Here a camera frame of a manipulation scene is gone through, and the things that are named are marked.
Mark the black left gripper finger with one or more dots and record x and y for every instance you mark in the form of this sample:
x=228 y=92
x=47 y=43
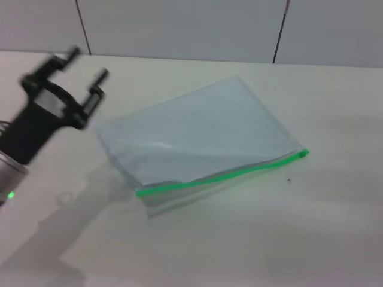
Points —
x=95 y=92
x=60 y=58

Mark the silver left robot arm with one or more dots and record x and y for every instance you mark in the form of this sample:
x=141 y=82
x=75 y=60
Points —
x=10 y=179

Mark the transparent document bag green zip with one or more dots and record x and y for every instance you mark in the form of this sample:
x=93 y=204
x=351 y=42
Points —
x=194 y=134

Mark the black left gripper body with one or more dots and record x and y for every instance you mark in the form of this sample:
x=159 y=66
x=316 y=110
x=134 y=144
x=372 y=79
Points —
x=39 y=119

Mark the green zip slider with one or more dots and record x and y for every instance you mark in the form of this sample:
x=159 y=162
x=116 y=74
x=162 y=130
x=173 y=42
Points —
x=304 y=154

